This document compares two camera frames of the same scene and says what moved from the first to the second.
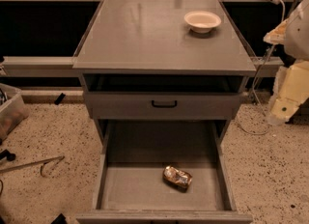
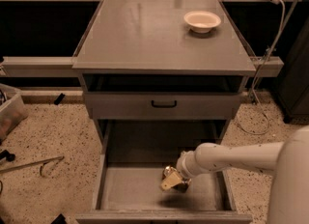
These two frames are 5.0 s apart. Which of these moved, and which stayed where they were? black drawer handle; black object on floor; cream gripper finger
Moved: cream gripper finger
Stayed: black object on floor; black drawer handle
